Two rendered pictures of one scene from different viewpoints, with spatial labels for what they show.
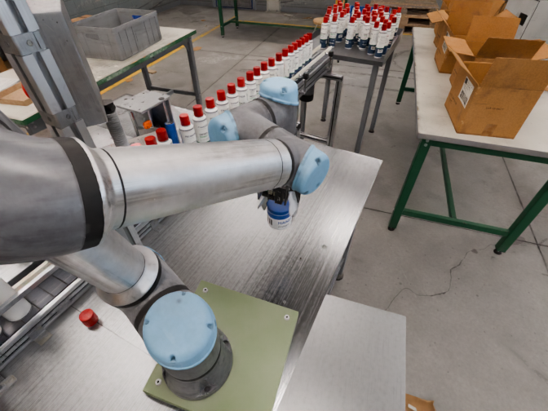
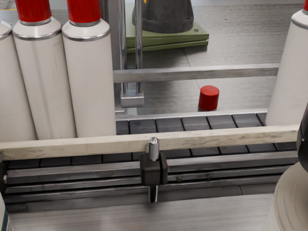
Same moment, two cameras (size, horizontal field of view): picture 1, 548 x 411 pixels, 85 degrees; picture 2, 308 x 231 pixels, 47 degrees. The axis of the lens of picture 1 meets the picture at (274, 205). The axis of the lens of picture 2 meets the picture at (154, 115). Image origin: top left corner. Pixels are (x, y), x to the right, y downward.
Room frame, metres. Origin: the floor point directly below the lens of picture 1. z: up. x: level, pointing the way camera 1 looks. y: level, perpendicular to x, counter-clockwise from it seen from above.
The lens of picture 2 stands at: (0.73, 0.84, 1.19)
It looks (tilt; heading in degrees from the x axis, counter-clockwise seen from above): 37 degrees down; 236
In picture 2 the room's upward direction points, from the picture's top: 1 degrees clockwise
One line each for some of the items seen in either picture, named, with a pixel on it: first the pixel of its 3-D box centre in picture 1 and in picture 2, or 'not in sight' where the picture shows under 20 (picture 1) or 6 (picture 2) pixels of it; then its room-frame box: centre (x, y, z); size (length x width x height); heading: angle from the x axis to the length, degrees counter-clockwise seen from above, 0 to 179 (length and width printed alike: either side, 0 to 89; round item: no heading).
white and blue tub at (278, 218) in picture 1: (279, 212); not in sight; (0.59, -0.02, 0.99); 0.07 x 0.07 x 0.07
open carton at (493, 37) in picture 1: (489, 60); not in sight; (1.88, -1.28, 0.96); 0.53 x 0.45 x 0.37; 74
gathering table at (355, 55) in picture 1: (345, 93); not in sight; (2.59, -0.63, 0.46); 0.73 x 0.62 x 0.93; 153
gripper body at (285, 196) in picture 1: (276, 174); not in sight; (0.56, -0.01, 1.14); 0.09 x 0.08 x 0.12; 162
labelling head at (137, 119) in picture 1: (156, 135); not in sight; (0.95, 0.42, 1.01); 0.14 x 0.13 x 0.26; 153
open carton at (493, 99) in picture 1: (496, 86); not in sight; (1.50, -1.12, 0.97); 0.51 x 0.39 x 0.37; 78
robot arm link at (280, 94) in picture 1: (277, 109); not in sight; (0.57, -0.01, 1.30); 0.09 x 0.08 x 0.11; 136
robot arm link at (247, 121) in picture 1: (247, 132); not in sight; (0.49, 0.05, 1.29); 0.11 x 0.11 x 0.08; 46
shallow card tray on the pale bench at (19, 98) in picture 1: (30, 90); not in sight; (1.82, 1.49, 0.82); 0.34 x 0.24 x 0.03; 168
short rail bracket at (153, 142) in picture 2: not in sight; (154, 178); (0.56, 0.61, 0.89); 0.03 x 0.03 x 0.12; 63
